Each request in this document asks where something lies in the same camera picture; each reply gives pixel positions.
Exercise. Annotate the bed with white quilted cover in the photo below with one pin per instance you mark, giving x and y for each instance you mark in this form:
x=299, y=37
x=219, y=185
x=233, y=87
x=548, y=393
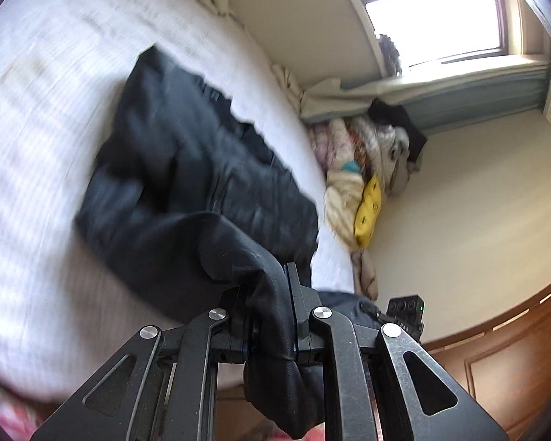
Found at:
x=50, y=124

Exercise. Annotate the pile of folded bedding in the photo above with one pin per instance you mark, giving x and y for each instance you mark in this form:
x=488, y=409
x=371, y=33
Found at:
x=388, y=147

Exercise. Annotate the grey-blue curtain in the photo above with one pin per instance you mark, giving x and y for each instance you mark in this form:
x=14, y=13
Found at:
x=477, y=96

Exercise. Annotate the dark dried plants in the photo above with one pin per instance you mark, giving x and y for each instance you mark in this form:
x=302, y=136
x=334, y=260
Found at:
x=390, y=55

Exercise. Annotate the yellow patterned pillow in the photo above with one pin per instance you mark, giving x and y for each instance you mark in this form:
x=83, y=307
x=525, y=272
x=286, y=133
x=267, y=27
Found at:
x=369, y=211

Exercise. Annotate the wooden cabinet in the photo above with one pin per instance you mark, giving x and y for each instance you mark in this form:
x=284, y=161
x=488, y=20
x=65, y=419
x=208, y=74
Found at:
x=509, y=363

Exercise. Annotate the dark navy buttoned jacket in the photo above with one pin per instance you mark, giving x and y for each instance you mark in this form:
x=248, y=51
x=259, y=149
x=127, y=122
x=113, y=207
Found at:
x=188, y=170

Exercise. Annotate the pink floral quilt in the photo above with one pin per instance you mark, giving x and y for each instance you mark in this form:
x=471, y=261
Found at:
x=335, y=147

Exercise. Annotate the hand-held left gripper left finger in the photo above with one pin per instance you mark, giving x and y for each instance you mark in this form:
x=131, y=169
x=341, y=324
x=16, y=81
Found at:
x=238, y=326

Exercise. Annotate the brown striped cloth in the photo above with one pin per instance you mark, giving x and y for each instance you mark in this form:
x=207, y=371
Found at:
x=366, y=273

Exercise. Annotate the cream blanket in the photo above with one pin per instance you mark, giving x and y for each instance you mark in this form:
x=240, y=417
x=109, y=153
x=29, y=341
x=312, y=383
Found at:
x=344, y=202

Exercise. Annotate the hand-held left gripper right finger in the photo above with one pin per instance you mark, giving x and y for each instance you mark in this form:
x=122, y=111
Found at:
x=298, y=312

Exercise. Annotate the black garment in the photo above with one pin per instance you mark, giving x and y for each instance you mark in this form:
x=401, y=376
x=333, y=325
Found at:
x=408, y=128

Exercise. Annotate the pink green patterned blanket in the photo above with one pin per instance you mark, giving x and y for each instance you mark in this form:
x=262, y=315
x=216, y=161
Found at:
x=0, y=406

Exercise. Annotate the window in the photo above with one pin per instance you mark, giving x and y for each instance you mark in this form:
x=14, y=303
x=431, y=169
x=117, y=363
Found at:
x=431, y=23

